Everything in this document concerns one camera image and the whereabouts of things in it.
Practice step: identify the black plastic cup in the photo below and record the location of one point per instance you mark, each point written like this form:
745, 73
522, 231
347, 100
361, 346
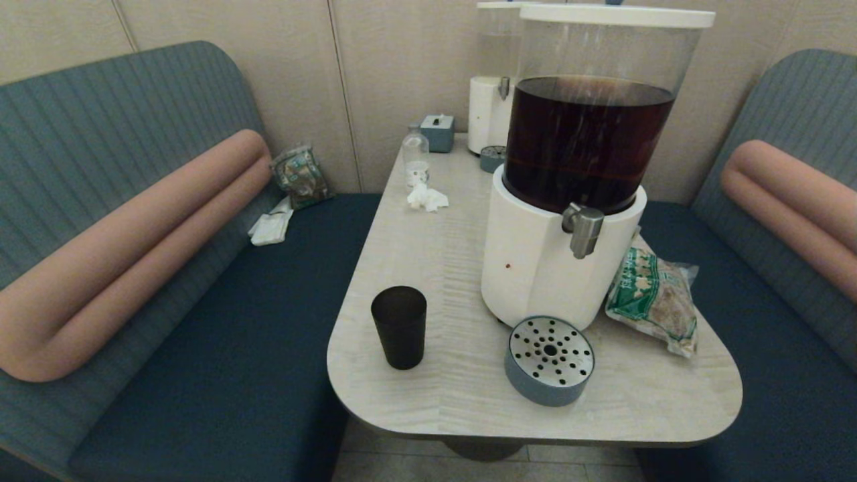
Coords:
400, 335

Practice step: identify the steel dispenser tap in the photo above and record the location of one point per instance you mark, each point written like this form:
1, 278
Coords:
584, 231
503, 87

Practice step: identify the crumpled white tissue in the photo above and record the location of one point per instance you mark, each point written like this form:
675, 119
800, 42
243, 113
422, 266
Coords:
425, 197

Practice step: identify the clear plastic bottle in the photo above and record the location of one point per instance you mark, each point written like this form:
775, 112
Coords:
416, 157

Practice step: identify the round perforated drip tray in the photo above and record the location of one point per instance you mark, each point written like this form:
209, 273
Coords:
549, 355
492, 159

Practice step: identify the blue-grey tissue box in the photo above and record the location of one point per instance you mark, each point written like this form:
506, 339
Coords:
438, 134

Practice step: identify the dark tea beverage dispenser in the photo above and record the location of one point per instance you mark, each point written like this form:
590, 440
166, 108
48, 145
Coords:
535, 261

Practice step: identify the clear water beverage dispenser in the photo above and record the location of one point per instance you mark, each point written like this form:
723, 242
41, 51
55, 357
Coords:
485, 114

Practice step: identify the clear snack bag dark print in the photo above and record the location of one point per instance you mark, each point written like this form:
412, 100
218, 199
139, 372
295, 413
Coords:
301, 177

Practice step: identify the white napkin packet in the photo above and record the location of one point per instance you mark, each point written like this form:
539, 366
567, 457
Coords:
271, 227

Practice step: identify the green printed snack bag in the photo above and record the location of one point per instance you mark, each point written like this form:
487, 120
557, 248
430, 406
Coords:
653, 301

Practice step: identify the teal upholstered booth bench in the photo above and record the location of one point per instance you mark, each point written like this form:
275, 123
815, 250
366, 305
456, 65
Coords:
770, 335
201, 335

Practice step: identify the pink cylindrical back bolster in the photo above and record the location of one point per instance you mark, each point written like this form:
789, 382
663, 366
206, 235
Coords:
790, 194
134, 248

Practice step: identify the dark table pedestal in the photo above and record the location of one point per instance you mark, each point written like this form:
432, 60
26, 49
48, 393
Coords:
482, 450

